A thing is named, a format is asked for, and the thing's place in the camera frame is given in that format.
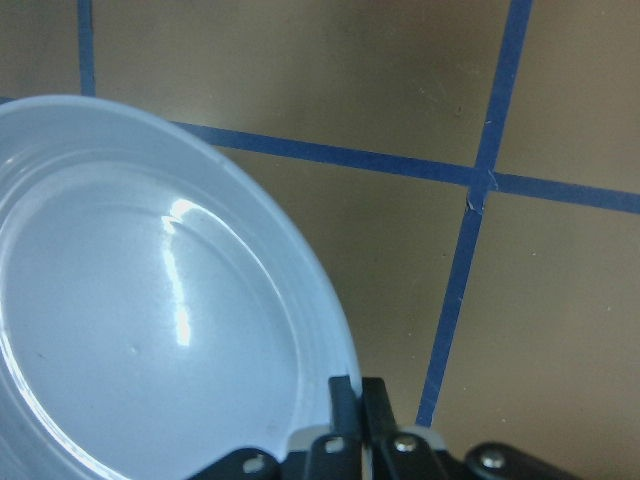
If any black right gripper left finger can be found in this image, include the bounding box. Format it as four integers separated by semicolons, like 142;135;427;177
192;376;362;479

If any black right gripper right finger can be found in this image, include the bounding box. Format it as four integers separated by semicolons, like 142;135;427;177
361;377;576;479

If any blue plate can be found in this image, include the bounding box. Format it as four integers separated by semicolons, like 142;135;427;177
1;96;360;479

